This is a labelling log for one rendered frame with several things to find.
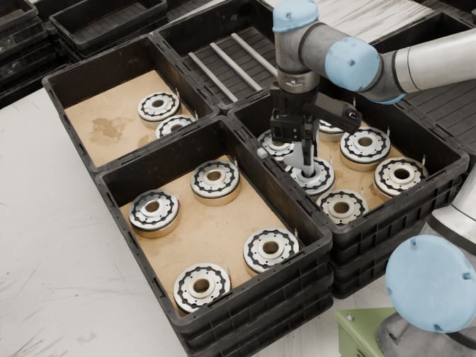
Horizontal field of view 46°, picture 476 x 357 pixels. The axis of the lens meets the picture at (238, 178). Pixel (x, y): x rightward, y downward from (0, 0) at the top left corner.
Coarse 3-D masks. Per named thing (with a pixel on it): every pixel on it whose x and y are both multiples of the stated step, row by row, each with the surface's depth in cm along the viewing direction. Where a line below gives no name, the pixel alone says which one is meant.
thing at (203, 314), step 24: (216, 120) 116; (168, 144) 113; (120, 168) 111; (264, 168) 105; (288, 192) 100; (120, 216) 102; (312, 216) 96; (144, 264) 94; (288, 264) 90; (240, 288) 88; (168, 312) 87; (192, 312) 86; (216, 312) 87
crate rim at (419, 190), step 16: (256, 96) 120; (400, 112) 111; (240, 128) 113; (432, 128) 106; (256, 144) 110; (448, 144) 102; (464, 160) 99; (288, 176) 103; (432, 176) 98; (448, 176) 99; (304, 192) 100; (416, 192) 96; (320, 208) 97; (384, 208) 95; (400, 208) 97; (352, 224) 93; (368, 224) 95; (336, 240) 94
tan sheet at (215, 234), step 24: (192, 192) 117; (240, 192) 115; (192, 216) 113; (216, 216) 112; (240, 216) 111; (264, 216) 110; (144, 240) 110; (168, 240) 109; (192, 240) 108; (216, 240) 108; (240, 240) 107; (168, 264) 105; (192, 264) 105; (216, 264) 104; (240, 264) 103; (168, 288) 102
